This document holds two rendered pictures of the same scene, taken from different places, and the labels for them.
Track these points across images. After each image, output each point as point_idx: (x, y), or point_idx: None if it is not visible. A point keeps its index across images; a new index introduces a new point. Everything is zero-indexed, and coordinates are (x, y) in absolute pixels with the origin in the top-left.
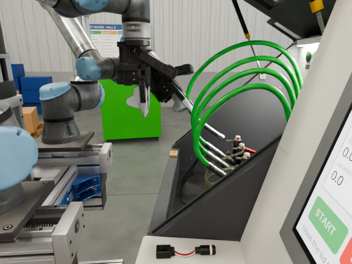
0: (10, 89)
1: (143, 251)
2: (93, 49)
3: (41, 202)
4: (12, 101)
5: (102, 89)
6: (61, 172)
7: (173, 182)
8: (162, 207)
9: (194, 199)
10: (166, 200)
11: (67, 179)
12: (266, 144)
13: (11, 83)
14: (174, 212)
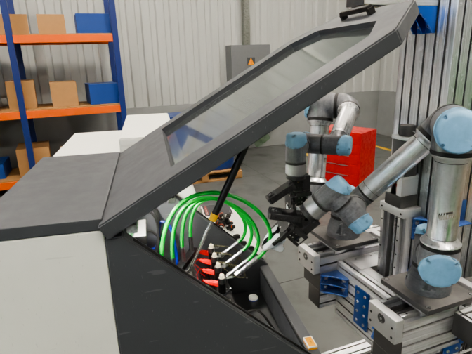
0: (393, 200)
1: (260, 249)
2: (357, 185)
3: (324, 241)
4: (391, 208)
5: (423, 260)
6: (390, 291)
7: (279, 300)
8: (270, 278)
9: (241, 242)
10: (271, 283)
11: (373, 289)
12: (206, 219)
13: (395, 197)
14: (276, 326)
